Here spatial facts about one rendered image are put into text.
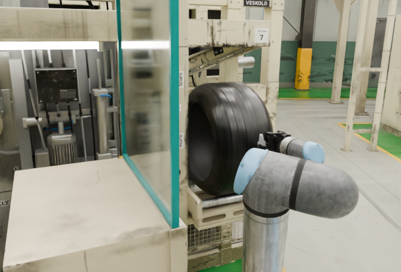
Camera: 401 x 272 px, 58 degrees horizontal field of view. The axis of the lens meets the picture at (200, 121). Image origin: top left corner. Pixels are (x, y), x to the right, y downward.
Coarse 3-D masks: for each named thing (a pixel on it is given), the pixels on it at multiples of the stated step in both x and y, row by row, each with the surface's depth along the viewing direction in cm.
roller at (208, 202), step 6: (210, 198) 179; (216, 198) 180; (222, 198) 181; (228, 198) 182; (234, 198) 183; (240, 198) 184; (204, 204) 176; (210, 204) 177; (216, 204) 179; (222, 204) 181
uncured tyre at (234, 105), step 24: (192, 96) 185; (216, 96) 169; (240, 96) 171; (192, 120) 211; (216, 120) 164; (240, 120) 163; (264, 120) 168; (192, 144) 212; (216, 144) 164; (240, 144) 162; (192, 168) 197; (216, 168) 167; (216, 192) 176
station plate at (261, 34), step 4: (256, 28) 203; (260, 28) 204; (264, 28) 205; (268, 28) 206; (256, 32) 204; (260, 32) 205; (264, 32) 206; (268, 32) 207; (256, 36) 204; (260, 36) 206; (264, 36) 207; (268, 36) 208; (256, 40) 205; (260, 40) 206; (264, 40) 207
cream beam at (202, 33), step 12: (192, 24) 188; (204, 24) 190; (216, 24) 193; (228, 24) 196; (240, 24) 199; (252, 24) 202; (264, 24) 205; (192, 36) 189; (204, 36) 192; (216, 36) 195; (228, 36) 198; (240, 36) 201; (252, 36) 204
